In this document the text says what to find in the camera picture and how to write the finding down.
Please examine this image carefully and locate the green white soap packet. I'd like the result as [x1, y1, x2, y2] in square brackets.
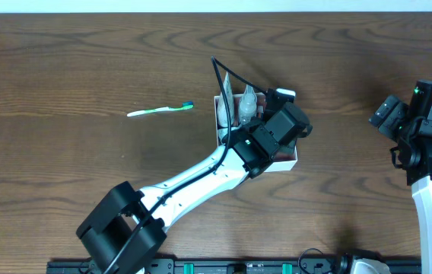
[218, 127, 239, 145]

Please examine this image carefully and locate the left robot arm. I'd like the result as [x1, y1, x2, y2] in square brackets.
[76, 102, 312, 273]

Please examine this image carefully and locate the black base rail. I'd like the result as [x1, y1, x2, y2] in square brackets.
[46, 248, 426, 274]

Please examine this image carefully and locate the white box with pink inside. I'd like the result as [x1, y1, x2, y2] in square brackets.
[214, 92, 298, 172]

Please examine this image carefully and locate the green white toothbrush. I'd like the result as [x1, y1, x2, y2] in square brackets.
[126, 101, 194, 117]

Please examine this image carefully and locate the blue hand soap pump bottle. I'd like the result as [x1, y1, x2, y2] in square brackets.
[238, 85, 257, 125]

